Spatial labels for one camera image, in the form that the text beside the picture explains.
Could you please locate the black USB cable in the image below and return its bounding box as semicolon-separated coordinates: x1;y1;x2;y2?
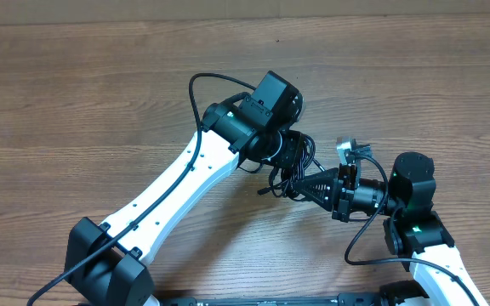
256;132;327;201

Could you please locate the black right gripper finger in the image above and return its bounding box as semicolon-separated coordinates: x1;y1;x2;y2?
294;176;339;211
304;167;339;183

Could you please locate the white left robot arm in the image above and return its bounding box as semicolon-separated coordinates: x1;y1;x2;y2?
65;98;302;305

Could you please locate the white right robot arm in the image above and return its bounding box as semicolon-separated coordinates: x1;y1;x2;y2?
293;152;487;305

